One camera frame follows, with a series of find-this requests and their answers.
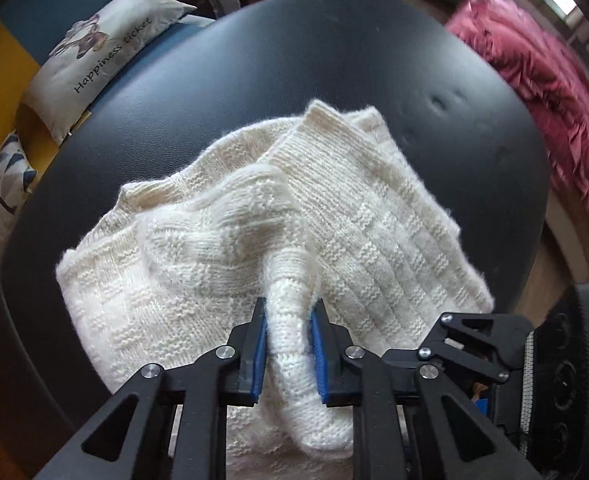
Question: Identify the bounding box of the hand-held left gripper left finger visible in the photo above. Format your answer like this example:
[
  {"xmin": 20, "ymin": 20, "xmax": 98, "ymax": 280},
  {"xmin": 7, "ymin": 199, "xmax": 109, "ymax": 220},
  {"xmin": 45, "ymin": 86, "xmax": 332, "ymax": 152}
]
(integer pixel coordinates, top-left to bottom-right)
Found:
[{"xmin": 34, "ymin": 297, "xmax": 268, "ymax": 480}]

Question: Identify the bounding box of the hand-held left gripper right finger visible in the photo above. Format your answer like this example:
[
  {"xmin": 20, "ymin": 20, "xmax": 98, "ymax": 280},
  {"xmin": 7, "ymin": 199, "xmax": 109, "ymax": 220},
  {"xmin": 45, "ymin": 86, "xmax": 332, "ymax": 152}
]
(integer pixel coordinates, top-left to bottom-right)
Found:
[{"xmin": 309, "ymin": 298, "xmax": 542, "ymax": 480}]

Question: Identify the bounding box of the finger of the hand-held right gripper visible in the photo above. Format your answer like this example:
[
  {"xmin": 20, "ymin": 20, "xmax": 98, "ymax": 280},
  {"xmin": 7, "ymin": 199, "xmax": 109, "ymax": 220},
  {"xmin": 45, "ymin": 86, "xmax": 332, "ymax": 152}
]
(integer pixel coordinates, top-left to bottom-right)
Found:
[{"xmin": 381, "ymin": 312, "xmax": 512, "ymax": 385}]

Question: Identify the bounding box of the white knit sweater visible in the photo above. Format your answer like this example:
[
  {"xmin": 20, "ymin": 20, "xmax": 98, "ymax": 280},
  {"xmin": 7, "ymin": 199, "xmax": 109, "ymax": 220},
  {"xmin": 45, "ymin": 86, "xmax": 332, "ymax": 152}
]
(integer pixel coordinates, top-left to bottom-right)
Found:
[{"xmin": 55, "ymin": 99, "xmax": 496, "ymax": 480}]

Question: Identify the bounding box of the pink cloth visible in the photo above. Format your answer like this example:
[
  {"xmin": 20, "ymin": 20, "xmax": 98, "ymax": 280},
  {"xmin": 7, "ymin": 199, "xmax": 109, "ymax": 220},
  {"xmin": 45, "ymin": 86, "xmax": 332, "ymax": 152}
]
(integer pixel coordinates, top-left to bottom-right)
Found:
[{"xmin": 445, "ymin": 0, "xmax": 589, "ymax": 286}]

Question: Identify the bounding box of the grey deer print pillow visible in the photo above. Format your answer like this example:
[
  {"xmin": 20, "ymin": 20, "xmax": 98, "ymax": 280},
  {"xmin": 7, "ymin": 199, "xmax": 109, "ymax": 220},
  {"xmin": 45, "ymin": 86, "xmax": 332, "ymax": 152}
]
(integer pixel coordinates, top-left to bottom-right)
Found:
[{"xmin": 23, "ymin": 0, "xmax": 198, "ymax": 145}]

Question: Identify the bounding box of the grey yellow blue sofa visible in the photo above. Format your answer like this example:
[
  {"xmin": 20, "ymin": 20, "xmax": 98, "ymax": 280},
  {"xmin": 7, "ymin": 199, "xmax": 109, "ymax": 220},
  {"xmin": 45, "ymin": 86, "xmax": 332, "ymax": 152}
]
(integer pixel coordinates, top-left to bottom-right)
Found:
[{"xmin": 0, "ymin": 0, "xmax": 242, "ymax": 181}]

